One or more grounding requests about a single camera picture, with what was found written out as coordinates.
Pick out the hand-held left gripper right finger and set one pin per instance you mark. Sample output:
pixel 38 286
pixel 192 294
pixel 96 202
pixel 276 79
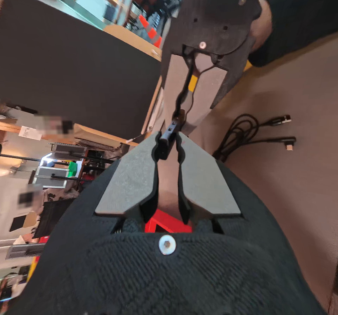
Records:
pixel 208 185

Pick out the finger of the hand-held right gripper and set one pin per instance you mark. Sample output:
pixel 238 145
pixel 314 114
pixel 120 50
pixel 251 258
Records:
pixel 177 77
pixel 208 85

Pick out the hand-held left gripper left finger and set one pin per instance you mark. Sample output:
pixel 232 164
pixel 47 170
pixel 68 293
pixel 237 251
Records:
pixel 126 185

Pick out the yellow plastic bin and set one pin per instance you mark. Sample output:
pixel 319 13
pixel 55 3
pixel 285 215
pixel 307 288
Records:
pixel 193 82

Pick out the red plastic bin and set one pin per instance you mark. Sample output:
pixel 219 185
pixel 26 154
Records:
pixel 163 222

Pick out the person's right forearm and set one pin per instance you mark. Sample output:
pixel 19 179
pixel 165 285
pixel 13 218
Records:
pixel 303 16

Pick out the person's right hand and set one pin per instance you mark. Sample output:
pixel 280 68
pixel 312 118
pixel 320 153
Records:
pixel 262 24

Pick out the orange traffic cone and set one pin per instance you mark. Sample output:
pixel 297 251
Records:
pixel 150 30

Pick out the green plastic bin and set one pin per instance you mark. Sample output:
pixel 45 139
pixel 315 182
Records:
pixel 72 169

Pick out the wooden backing board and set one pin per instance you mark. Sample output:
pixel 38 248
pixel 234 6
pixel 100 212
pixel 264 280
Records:
pixel 126 36

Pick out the glass panel on stand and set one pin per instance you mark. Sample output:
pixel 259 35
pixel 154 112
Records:
pixel 68 149
pixel 50 176

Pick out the white paper notice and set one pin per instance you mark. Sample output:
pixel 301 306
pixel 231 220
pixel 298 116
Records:
pixel 29 132

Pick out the black display panel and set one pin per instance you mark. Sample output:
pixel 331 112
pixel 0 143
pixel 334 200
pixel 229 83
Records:
pixel 66 69

